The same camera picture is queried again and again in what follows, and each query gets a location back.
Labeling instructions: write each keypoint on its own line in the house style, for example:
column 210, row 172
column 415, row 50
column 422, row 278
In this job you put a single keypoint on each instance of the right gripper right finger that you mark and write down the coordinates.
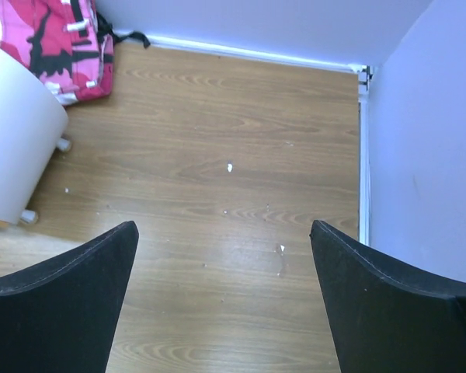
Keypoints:
column 386, row 315

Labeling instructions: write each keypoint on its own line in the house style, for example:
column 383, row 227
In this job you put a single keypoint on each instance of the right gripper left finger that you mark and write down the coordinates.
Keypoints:
column 61, row 315

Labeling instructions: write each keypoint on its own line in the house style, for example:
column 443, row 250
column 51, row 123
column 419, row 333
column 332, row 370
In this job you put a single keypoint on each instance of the white mini drawer cabinet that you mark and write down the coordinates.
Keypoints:
column 32, row 123

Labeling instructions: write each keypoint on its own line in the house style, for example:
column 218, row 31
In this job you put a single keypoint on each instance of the pink camouflage cloth bag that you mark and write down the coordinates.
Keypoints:
column 68, row 45

